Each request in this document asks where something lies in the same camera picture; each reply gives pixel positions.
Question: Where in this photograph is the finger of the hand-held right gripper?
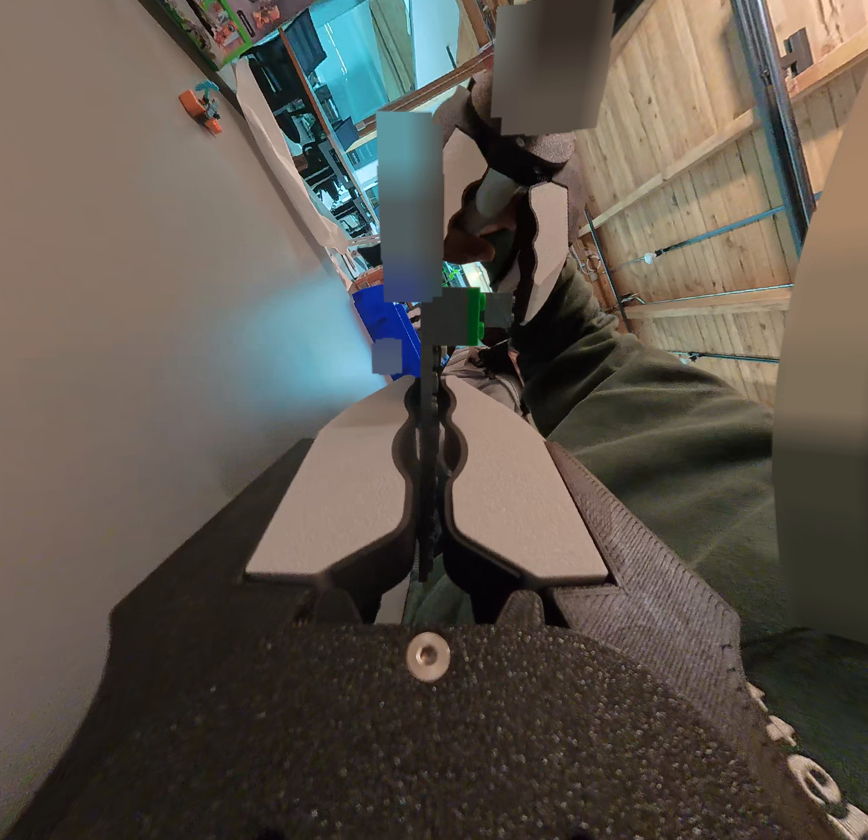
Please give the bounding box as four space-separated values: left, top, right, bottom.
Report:
441 129 491 245
512 181 571 326

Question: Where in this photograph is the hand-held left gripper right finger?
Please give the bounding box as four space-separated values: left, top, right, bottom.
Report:
439 376 610 589

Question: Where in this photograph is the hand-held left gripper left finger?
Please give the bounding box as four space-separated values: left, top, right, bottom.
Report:
244 376 418 586

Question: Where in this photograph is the grey green brick model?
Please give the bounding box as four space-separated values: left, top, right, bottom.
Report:
414 287 491 583

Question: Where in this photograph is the person's right forearm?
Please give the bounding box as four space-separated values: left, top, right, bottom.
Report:
509 260 781 644

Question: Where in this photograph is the grey desk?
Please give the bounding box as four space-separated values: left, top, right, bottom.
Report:
0 0 408 821

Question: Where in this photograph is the person's right hand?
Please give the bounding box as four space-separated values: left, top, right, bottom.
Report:
443 185 500 262

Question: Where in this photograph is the blue plastic bin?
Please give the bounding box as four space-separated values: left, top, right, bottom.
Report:
351 287 423 381

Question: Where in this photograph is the crumpled white paper bag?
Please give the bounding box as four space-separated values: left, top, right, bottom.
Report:
234 59 355 252

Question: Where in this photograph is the small orange brick figure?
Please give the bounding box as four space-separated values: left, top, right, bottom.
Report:
179 80 224 135

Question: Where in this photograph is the green brick toy box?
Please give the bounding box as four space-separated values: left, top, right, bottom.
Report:
132 0 286 72

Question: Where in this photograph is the person's green sweatshirt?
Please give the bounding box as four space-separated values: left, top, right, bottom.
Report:
738 626 868 810

